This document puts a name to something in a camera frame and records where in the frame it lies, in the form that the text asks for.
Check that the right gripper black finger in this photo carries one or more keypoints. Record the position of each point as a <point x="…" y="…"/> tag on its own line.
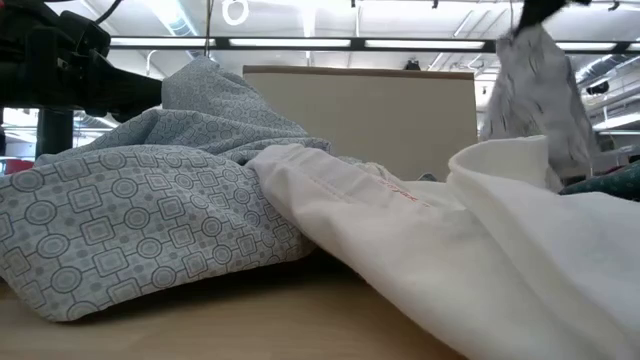
<point x="537" y="11"/>

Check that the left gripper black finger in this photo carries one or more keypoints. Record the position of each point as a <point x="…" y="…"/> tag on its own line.
<point x="120" y="90"/>
<point x="130" y="117"/>

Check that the light grey speckled garment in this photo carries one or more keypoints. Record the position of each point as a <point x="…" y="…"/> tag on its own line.
<point x="535" y="100"/>

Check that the dark teal dotted garment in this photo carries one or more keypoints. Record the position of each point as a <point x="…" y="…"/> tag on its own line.
<point x="615" y="185"/>

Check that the white garment with red print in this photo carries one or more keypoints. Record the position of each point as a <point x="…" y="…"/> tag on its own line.
<point x="350" y="225"/>

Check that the plain white garment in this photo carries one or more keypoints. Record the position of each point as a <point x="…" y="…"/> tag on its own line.
<point x="575" y="260"/>

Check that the white LED light strip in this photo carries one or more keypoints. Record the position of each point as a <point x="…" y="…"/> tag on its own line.
<point x="635" y="46"/>
<point x="162" y="42"/>
<point x="290" y="43"/>
<point x="425" y="44"/>
<point x="585" y="46"/>

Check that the grey-blue geometric patterned shirt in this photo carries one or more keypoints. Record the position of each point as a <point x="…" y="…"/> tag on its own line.
<point x="125" y="215"/>

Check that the single red bin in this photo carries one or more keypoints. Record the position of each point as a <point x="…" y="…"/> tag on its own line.
<point x="19" y="166"/>

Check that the black ceiling device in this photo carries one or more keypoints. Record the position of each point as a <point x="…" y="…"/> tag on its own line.
<point x="412" y="65"/>

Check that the beige fabric storage box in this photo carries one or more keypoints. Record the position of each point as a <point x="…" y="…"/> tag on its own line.
<point x="360" y="120"/>

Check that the pale patterned garment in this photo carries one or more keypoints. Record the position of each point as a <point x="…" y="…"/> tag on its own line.
<point x="370" y="167"/>

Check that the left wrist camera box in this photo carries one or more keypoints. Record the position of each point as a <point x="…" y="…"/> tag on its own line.
<point x="85" y="32"/>

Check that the black upright post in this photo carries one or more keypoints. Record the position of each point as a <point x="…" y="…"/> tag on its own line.
<point x="54" y="132"/>

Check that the black overhead frame bar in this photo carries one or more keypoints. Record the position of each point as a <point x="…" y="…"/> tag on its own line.
<point x="357" y="44"/>

